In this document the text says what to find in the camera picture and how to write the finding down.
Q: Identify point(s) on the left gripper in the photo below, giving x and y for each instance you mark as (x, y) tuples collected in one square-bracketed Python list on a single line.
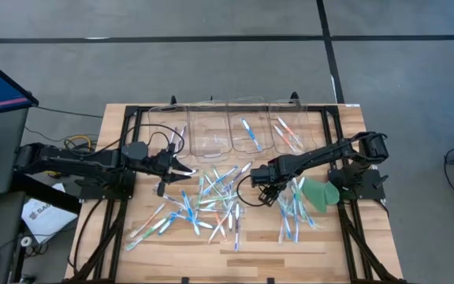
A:
[(162, 163)]

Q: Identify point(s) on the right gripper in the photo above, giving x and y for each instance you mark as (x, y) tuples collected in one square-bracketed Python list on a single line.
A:
[(260, 176)]

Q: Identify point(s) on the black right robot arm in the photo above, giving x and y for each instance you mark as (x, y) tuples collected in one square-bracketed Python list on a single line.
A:
[(321, 154)]

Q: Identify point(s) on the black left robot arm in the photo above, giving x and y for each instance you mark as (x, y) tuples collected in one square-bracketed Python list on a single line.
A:
[(73, 161)]

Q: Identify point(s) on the green cloth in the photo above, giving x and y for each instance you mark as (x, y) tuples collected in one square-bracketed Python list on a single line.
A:
[(317, 193)]

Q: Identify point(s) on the clear plastic bin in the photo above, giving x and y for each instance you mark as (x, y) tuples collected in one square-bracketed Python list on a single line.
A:
[(162, 108), (219, 107), (290, 108), (250, 104)]

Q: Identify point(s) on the white label sticker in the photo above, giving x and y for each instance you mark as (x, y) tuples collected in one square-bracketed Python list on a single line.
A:
[(352, 105)]

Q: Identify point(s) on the black diagonal beam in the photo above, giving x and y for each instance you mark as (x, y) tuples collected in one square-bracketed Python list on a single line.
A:
[(45, 193)]

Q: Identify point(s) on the white printed booklet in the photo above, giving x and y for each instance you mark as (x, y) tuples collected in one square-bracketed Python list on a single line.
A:
[(49, 221)]

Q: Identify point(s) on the white tape roll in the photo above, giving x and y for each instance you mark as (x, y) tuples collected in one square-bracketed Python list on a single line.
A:
[(22, 241)]

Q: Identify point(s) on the dark grey desk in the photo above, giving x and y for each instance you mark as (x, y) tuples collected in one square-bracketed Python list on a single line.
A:
[(2, 236)]

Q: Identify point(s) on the black edge bracket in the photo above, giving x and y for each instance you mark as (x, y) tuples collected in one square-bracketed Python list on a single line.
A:
[(270, 281), (185, 281)]

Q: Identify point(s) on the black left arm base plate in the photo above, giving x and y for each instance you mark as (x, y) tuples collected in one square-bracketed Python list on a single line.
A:
[(93, 193)]

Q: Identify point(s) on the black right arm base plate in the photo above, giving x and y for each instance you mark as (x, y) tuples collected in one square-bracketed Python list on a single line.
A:
[(369, 192)]

